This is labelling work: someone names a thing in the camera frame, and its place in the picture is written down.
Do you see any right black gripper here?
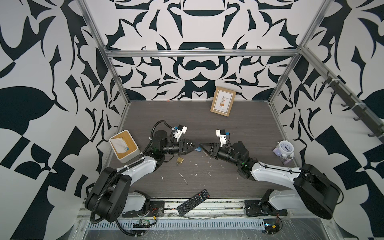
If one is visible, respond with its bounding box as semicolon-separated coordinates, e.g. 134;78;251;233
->
200;143;243;169

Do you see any brass padlock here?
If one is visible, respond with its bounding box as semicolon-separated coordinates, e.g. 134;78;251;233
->
176;157;184;166

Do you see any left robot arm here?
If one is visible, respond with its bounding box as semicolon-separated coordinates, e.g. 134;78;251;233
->
85;125;198;238

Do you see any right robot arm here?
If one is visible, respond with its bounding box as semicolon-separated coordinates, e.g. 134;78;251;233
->
200;141;344;220

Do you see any black remote control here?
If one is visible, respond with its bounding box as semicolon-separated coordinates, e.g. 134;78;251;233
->
177;189;210;217

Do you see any white tissue box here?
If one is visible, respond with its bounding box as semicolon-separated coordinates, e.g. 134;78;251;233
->
109;130;141;163

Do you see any left green circuit board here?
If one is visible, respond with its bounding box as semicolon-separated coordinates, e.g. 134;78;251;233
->
132;219;157;228

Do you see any green circuit board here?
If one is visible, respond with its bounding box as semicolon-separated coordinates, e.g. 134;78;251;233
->
132;219;157;228
262;222;282;235

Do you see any right green circuit board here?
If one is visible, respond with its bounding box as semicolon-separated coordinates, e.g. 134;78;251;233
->
262;222;282;235

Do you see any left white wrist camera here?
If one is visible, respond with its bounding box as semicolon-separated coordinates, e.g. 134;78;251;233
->
171;125;188;142

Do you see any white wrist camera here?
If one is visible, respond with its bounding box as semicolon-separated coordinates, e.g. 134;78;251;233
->
171;125;188;142
216;129;230;147

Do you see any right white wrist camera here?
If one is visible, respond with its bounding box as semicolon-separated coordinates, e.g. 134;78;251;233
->
216;129;230;147

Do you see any wooden picture frame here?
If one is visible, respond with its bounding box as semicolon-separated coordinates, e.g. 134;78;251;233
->
210;87;237;117

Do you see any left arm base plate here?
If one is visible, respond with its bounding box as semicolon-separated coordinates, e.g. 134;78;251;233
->
122;200;165;218

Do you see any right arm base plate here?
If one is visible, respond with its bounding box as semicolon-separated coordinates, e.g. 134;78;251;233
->
245;200;288;217

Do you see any white cable duct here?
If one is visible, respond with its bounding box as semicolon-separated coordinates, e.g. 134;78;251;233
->
87;219;265;231

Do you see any wall coat hook rail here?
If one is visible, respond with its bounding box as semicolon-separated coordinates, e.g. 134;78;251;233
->
321;70;384;144

